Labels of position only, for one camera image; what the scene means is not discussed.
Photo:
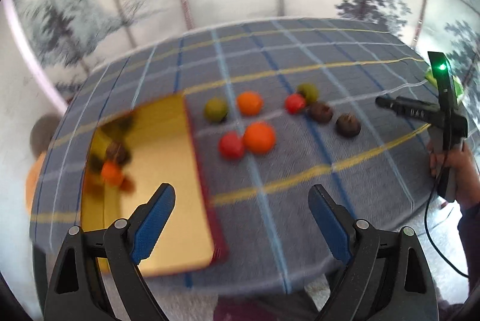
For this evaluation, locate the person's right hand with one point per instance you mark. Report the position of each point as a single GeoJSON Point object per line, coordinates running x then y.
{"type": "Point", "coordinates": [462, 167]}

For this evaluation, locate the brown round cushion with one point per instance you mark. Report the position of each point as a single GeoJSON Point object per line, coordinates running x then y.
{"type": "Point", "coordinates": [42, 133]}

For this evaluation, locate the dark brown fruit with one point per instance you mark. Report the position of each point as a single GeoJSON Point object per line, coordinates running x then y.
{"type": "Point", "coordinates": [347, 125]}
{"type": "Point", "coordinates": [320, 112]}

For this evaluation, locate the red tomato fruit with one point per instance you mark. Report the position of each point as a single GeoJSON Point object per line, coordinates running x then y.
{"type": "Point", "coordinates": [295, 104]}

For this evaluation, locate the dark fruit in tray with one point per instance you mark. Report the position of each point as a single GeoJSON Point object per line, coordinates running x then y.
{"type": "Point", "coordinates": [117, 153]}

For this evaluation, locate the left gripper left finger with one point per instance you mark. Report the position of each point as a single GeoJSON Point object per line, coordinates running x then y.
{"type": "Point", "coordinates": [76, 289]}

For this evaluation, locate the blue plaid tablecloth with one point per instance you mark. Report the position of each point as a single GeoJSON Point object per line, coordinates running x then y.
{"type": "Point", "coordinates": [261, 201]}

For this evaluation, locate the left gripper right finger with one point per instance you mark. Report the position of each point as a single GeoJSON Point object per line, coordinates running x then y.
{"type": "Point", "coordinates": [385, 275]}

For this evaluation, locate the orange round cushion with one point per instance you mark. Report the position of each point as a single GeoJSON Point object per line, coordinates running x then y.
{"type": "Point", "coordinates": [32, 180]}

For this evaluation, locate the green packet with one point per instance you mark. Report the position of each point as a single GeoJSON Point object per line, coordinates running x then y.
{"type": "Point", "coordinates": [449, 87]}

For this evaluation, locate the small green fruit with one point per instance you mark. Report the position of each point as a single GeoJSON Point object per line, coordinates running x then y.
{"type": "Point", "coordinates": [309, 91]}

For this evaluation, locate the red and gold tray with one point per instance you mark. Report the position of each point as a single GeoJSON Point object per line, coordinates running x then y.
{"type": "Point", "coordinates": [159, 138]}

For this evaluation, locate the orange fruit in tray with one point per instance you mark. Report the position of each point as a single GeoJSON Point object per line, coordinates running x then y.
{"type": "Point", "coordinates": [112, 174]}

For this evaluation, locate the green round fruit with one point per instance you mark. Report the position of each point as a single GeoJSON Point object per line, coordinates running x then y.
{"type": "Point", "coordinates": [216, 110]}

